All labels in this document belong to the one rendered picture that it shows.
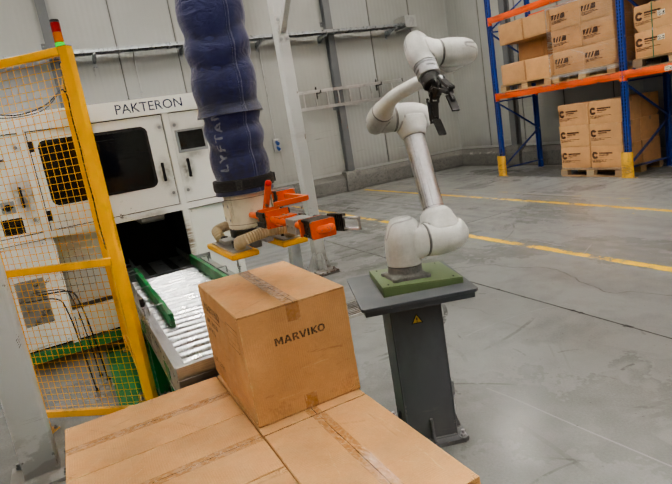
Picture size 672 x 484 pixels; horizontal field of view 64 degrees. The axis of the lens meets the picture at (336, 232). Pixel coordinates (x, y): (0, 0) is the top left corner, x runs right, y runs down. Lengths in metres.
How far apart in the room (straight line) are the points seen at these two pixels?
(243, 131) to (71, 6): 9.71
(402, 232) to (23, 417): 2.08
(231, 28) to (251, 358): 1.11
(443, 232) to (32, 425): 2.24
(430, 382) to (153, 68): 9.66
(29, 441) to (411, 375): 1.94
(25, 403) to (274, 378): 1.61
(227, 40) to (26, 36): 9.56
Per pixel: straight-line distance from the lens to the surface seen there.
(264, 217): 1.77
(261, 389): 1.91
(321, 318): 1.91
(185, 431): 2.08
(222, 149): 1.94
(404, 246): 2.38
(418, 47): 2.15
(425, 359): 2.51
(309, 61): 12.34
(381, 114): 2.52
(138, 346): 3.19
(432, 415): 2.65
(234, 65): 1.95
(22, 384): 3.16
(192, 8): 1.98
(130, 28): 11.50
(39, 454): 3.30
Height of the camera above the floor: 1.50
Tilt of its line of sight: 11 degrees down
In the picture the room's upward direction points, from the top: 9 degrees counter-clockwise
